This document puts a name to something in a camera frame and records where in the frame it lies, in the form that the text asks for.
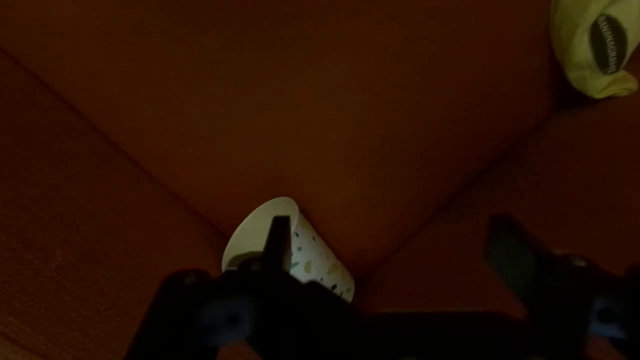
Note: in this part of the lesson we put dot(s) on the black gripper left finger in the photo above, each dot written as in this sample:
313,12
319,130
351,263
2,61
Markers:
266,313

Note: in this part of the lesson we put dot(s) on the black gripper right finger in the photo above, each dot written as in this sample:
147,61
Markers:
553,287

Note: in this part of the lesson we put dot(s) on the white speckled paper cup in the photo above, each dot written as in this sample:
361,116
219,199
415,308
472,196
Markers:
313,256

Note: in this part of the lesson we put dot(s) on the orange upholstered armchair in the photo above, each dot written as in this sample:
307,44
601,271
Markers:
373,112

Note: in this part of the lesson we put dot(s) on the yellow pouch with dark label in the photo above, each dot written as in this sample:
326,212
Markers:
586,47

